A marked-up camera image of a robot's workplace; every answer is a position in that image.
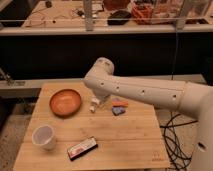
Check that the orange ceramic bowl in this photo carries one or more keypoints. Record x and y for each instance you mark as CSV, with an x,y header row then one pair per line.
x,y
65,102

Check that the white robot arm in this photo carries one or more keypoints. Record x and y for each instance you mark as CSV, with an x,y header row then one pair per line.
x,y
192,99

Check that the white tube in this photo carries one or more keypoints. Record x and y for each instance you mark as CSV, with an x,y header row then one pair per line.
x,y
94,104

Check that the orange carrot toy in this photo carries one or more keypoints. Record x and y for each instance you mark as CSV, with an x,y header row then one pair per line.
x,y
119,103

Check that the blue sponge block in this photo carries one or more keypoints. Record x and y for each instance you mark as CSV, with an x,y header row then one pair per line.
x,y
118,110

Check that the black and white box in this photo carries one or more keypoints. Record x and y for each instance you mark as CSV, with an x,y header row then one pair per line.
x,y
82,148

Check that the white plastic cup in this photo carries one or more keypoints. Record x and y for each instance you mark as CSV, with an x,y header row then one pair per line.
x,y
44,137

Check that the orange basket on shelf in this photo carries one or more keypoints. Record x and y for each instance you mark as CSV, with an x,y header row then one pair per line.
x,y
141,14

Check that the metal clamp at left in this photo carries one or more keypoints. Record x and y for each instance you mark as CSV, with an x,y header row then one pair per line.
x,y
9,80

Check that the grey metal post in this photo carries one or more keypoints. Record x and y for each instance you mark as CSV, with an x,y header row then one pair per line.
x,y
87,5

